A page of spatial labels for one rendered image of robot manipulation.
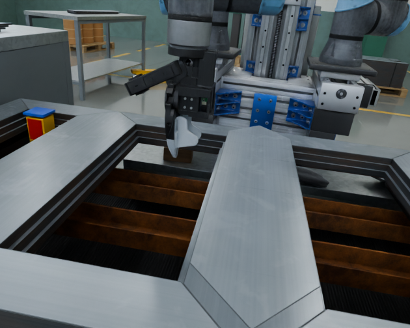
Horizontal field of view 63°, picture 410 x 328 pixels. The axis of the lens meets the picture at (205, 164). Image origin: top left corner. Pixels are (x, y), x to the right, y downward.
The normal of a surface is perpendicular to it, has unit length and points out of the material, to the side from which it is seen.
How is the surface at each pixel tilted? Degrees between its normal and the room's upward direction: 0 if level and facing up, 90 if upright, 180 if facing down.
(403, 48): 90
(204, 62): 90
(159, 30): 90
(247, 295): 0
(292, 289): 0
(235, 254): 0
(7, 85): 90
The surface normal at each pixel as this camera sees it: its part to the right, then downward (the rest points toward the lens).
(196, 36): 0.33, 0.43
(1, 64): 0.98, 0.15
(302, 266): 0.08, -0.90
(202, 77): -0.16, 0.41
